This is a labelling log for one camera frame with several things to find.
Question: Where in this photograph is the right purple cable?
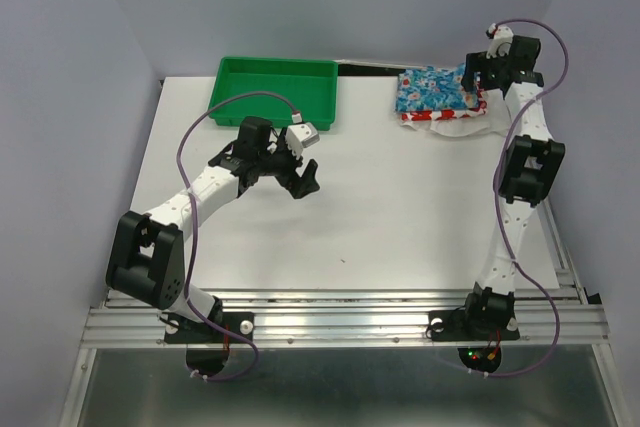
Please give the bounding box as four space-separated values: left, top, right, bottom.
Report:
434 19 572 379

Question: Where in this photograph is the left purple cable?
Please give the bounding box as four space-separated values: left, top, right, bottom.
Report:
177 91 304 382

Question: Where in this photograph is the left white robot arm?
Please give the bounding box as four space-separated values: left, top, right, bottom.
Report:
105 117 320 341

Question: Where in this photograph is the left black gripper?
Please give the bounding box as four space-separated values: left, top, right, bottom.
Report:
256 128 319 199

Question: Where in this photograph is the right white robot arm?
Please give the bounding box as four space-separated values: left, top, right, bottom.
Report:
460 26 566 340

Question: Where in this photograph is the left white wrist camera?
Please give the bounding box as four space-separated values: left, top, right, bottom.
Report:
285 123 320 158

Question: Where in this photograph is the blue floral skirt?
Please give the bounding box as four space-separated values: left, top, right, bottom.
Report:
394 63 487 115

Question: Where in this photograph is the red poppy white skirt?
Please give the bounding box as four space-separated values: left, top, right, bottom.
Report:
396 94 487 122

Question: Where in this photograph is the purple cable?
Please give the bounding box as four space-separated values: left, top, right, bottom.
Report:
177 91 304 382
434 19 572 379

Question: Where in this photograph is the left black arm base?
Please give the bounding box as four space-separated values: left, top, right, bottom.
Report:
159 311 254 347

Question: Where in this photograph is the white crumpled skirt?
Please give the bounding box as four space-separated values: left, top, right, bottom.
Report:
394 84 510 138

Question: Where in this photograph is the green plastic tray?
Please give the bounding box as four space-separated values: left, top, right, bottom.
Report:
209 57 338 131

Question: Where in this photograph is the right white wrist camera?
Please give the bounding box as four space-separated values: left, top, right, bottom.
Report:
486 23 514 59

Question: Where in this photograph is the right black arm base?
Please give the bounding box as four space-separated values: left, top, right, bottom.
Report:
425 307 520 342

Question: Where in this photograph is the aluminium rail frame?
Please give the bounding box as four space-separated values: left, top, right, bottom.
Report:
59 59 626 427

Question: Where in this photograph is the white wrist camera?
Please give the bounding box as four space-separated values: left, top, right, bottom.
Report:
285 123 320 158
486 23 514 59

